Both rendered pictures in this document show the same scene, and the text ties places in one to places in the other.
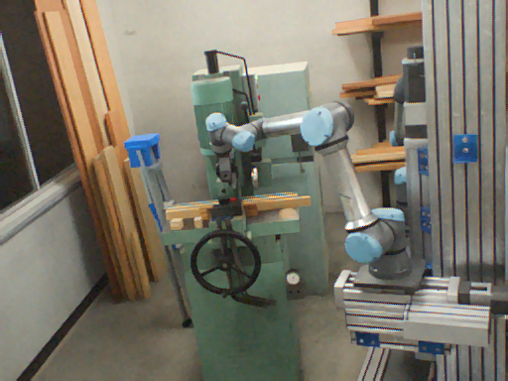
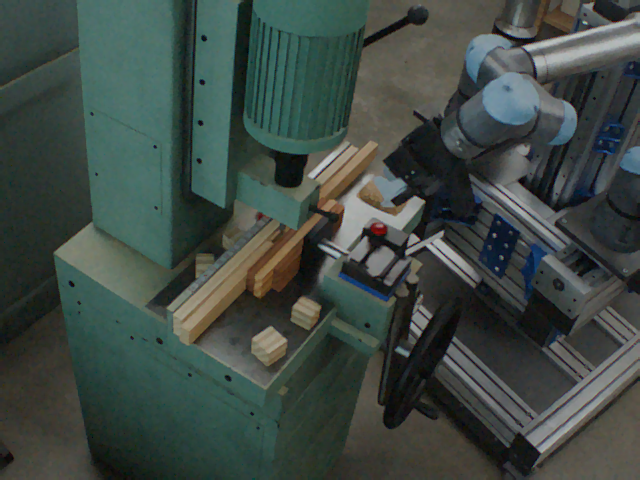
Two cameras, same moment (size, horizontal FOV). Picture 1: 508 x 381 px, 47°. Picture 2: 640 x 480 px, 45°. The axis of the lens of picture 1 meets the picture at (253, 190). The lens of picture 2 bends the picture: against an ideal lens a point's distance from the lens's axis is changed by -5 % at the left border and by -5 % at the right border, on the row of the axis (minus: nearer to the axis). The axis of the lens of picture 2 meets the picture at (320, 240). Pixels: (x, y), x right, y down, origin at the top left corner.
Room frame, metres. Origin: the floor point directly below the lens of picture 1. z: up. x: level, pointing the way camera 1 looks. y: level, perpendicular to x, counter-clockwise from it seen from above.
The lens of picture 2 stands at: (2.07, 1.13, 1.99)
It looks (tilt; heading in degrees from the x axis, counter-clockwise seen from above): 44 degrees down; 289
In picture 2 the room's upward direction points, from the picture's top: 10 degrees clockwise
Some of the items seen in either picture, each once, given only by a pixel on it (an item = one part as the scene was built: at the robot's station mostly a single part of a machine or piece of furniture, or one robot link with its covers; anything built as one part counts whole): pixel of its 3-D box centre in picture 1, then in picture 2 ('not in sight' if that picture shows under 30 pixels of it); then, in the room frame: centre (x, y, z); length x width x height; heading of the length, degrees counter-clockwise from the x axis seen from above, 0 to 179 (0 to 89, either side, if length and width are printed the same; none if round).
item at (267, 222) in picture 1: (231, 227); (328, 280); (2.39, 0.12, 0.87); 0.61 x 0.30 x 0.06; 84
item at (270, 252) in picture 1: (236, 232); (225, 270); (2.62, 0.11, 0.76); 0.57 x 0.45 x 0.09; 174
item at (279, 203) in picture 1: (237, 207); (291, 230); (2.50, 0.08, 0.92); 0.66 x 0.02 x 0.04; 84
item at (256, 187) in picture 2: (226, 185); (277, 193); (2.52, 0.12, 1.03); 0.14 x 0.07 x 0.09; 174
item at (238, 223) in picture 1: (228, 225); (370, 285); (2.31, 0.13, 0.92); 0.15 x 0.13 x 0.09; 84
